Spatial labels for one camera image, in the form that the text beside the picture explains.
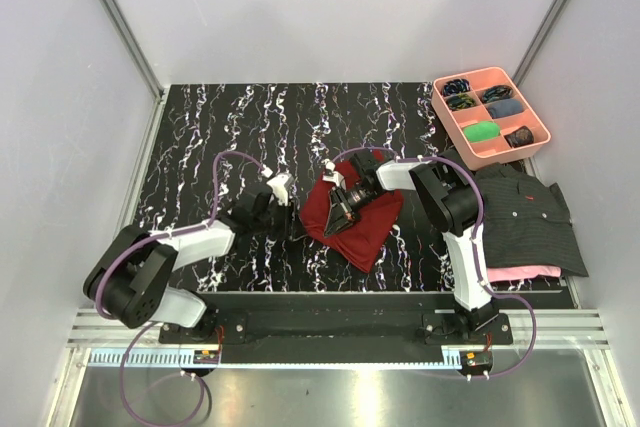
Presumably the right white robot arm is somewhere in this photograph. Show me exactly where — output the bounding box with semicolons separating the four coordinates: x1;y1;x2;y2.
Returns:
322;147;499;344

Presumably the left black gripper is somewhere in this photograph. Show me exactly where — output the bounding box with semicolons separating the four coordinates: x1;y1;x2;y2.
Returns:
252;196;307;242

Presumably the pink divided organizer tray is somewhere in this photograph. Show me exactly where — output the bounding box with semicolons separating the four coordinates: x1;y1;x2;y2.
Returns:
432;67;551;170

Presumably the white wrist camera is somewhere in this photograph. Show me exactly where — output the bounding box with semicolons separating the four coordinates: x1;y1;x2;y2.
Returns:
261;166;294;206
322;159;346;189

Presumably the black green rolled sock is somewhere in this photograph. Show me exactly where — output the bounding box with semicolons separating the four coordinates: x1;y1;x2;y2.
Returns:
446;93;477;112

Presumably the black blue rolled sock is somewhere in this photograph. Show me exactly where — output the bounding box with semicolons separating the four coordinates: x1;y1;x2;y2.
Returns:
441;78;471;97

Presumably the pink folded garment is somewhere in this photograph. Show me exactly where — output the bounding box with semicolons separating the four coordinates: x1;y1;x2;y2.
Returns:
487;265;562;283

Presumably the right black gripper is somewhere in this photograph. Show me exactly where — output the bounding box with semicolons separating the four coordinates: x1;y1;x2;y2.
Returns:
325;183;383;240

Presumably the dark striped folded shirt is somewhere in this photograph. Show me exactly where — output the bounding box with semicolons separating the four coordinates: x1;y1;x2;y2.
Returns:
475;163;588;277

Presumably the navy patterned rolled sock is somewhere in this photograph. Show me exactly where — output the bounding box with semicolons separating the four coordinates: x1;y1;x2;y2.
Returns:
479;84;513;104

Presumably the dark patterned rolled sock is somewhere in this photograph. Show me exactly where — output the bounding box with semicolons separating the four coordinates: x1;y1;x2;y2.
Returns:
504;126;535;149

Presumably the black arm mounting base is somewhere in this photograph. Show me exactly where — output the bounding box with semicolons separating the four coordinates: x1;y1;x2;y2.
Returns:
159;292;513;346

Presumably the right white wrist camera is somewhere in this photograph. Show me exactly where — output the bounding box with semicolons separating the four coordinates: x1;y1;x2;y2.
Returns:
322;159;346;189

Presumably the red cloth napkin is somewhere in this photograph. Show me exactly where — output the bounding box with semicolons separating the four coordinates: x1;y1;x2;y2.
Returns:
299;152;404;273

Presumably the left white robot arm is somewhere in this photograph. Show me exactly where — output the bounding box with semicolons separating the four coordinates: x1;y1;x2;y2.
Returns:
83;185;298;343

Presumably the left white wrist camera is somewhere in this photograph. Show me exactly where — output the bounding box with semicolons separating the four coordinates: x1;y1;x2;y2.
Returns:
261;166;294;206

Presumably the black marble pattern mat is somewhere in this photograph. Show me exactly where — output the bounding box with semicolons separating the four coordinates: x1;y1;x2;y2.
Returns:
133;82;454;293

